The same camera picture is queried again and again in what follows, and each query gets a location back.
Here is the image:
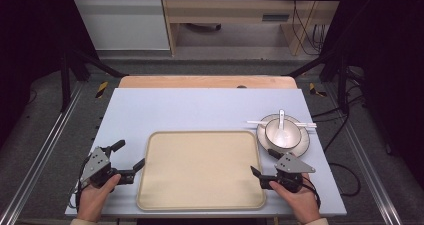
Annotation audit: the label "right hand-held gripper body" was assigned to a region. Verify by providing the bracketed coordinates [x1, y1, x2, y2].
[259, 152, 317, 194]

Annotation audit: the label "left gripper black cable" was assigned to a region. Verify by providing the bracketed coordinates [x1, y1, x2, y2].
[74, 154, 93, 213]

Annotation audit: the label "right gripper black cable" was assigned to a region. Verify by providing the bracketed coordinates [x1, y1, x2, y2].
[299, 175, 323, 210]

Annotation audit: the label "white spoon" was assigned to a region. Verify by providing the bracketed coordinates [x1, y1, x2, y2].
[273, 109, 292, 147]

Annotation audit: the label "black floor cable loop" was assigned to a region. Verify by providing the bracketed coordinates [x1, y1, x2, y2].
[328, 162, 363, 198]

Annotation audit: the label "wooden table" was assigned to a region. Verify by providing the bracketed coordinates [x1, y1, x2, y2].
[118, 75, 298, 90]

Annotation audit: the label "white plate dark rim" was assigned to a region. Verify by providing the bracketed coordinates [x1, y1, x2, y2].
[256, 113, 311, 159]

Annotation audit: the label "light wooden desk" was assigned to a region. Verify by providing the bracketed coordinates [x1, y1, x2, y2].
[159, 0, 346, 57]

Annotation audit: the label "aluminium floor rail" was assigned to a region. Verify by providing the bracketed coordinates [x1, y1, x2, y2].
[0, 81, 85, 225]
[323, 82, 405, 225]

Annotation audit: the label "black metal stand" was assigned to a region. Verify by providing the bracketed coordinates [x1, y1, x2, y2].
[59, 47, 130, 113]
[283, 47, 352, 115]

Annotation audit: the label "white bowl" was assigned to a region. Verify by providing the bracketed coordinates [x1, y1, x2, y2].
[264, 117, 303, 150]

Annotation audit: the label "black curtain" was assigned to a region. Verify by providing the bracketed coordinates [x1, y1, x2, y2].
[0, 0, 99, 150]
[319, 0, 424, 183]

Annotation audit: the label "person's right hand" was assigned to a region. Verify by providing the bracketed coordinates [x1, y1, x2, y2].
[269, 173, 322, 224]

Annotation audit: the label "white cabinet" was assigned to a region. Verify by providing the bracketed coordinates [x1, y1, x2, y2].
[67, 0, 171, 51]

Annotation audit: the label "beige rectangular tray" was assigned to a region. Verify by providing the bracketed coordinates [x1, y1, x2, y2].
[136, 130, 267, 212]

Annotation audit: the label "black hanging cables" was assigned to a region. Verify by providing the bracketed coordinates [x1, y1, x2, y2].
[289, 0, 327, 56]

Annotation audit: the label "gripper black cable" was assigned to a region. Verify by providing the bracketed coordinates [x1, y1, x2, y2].
[299, 175, 323, 210]
[74, 154, 93, 213]

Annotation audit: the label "person's left hand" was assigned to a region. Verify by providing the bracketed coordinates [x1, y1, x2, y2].
[76, 173, 123, 223]

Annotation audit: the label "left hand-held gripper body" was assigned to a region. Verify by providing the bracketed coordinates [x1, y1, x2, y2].
[79, 145, 136, 189]

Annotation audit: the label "yellow black tape marker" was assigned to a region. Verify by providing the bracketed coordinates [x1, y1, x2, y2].
[308, 82, 328, 98]
[95, 81, 110, 99]

